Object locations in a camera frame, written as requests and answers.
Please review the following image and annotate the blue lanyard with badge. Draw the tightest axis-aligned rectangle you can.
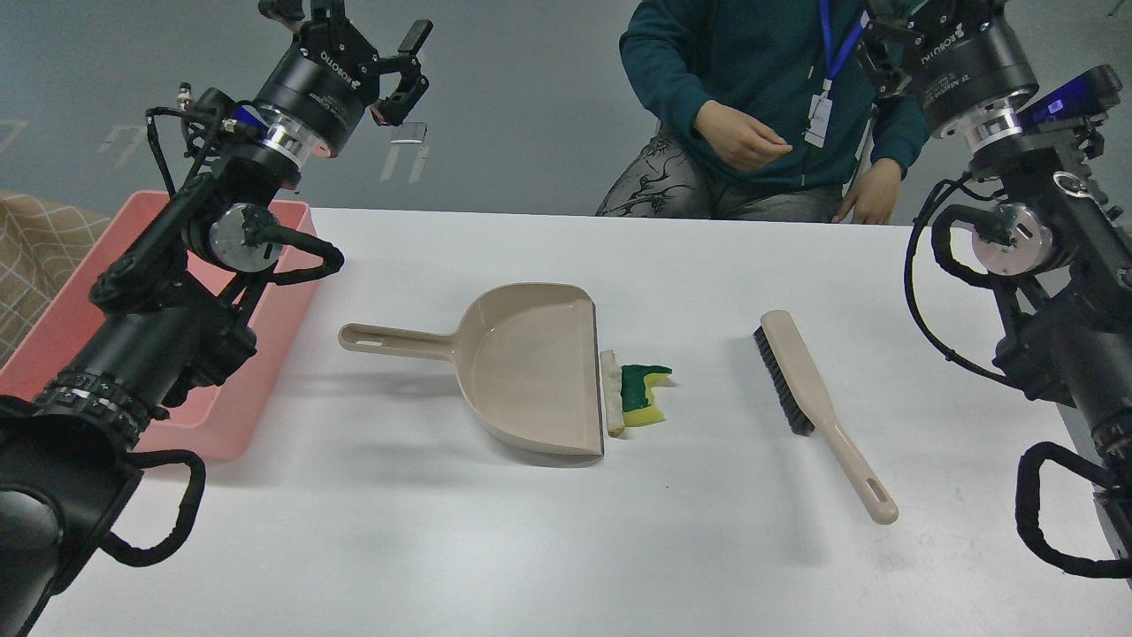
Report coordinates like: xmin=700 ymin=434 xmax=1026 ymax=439
xmin=804 ymin=0 xmax=868 ymax=149

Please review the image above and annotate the person right hand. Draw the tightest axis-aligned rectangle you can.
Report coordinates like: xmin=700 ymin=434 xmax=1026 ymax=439
xmin=692 ymin=100 xmax=792 ymax=173

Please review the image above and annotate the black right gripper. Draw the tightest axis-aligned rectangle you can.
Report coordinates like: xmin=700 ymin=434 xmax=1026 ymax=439
xmin=856 ymin=1 xmax=1038 ymax=137

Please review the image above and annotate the white bread slice piece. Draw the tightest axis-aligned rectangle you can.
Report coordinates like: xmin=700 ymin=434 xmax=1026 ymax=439
xmin=599 ymin=348 xmax=625 ymax=438

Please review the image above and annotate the beige brush with black bristles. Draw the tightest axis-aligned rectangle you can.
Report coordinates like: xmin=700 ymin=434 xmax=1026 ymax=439
xmin=753 ymin=308 xmax=900 ymax=526

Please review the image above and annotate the yellow green sponge piece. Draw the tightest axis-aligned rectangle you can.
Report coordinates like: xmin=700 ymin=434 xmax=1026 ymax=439
xmin=620 ymin=364 xmax=674 ymax=427

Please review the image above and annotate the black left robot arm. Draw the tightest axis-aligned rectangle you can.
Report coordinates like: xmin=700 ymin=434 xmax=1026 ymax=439
xmin=3 ymin=1 xmax=434 ymax=636

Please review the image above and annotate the beige checkered cloth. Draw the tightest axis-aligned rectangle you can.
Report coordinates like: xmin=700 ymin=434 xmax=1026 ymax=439
xmin=1 ymin=190 xmax=111 ymax=364

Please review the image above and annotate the silver floor plate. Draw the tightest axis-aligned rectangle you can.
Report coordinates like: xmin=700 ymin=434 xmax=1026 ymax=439
xmin=389 ymin=122 xmax=429 ymax=145

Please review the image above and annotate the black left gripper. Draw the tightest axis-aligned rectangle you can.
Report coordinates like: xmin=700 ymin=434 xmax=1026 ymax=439
xmin=254 ymin=1 xmax=435 ymax=157

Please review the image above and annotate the person in teal sweater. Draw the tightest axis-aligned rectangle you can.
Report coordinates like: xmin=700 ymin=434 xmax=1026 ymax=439
xmin=597 ymin=1 xmax=929 ymax=223

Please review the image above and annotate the person left hand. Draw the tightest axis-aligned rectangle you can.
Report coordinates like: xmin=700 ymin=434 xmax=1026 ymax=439
xmin=831 ymin=157 xmax=904 ymax=226

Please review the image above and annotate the beige plastic dustpan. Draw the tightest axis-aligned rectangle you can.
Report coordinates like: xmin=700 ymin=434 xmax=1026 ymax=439
xmin=337 ymin=282 xmax=604 ymax=457

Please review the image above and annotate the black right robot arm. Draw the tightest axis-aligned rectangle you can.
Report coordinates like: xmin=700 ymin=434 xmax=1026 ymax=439
xmin=856 ymin=1 xmax=1131 ymax=580

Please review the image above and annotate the pink plastic bin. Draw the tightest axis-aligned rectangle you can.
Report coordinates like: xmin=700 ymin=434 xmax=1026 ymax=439
xmin=1 ymin=192 xmax=317 ymax=460

